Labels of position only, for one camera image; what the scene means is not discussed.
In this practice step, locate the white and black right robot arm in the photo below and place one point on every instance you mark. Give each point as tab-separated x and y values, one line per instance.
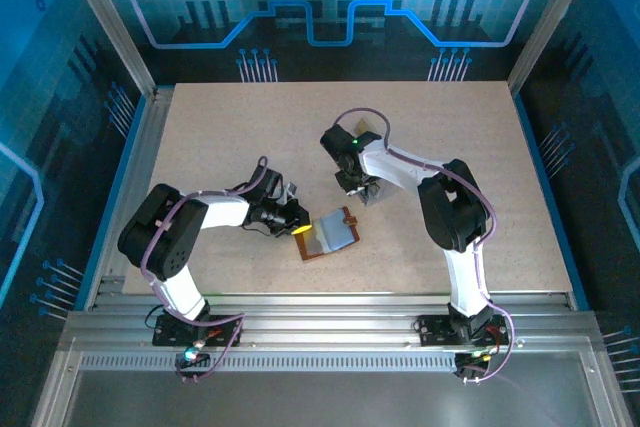
395	169

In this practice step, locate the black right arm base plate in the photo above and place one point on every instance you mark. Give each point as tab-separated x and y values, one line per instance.
435	332

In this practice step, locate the aluminium frame post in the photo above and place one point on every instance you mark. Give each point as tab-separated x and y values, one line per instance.
548	22
111	22

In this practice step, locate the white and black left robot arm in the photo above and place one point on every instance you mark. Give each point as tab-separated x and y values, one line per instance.
225	214

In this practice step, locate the aluminium side rail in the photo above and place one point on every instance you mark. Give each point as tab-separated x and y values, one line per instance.
149	137

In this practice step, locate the clear acrylic card stand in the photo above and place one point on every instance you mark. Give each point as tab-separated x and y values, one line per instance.
387	192

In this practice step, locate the brown leather card holder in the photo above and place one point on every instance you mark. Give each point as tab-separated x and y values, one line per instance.
330	237

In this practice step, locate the small LED connector board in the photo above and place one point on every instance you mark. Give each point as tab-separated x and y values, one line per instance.
192	357
472	359

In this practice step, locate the aluminium frame rail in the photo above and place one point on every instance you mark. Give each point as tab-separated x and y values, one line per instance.
325	327

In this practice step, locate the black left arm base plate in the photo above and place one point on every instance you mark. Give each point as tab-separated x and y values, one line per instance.
170	334

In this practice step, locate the grey metal plate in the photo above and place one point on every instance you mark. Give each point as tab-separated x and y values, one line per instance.
325	402

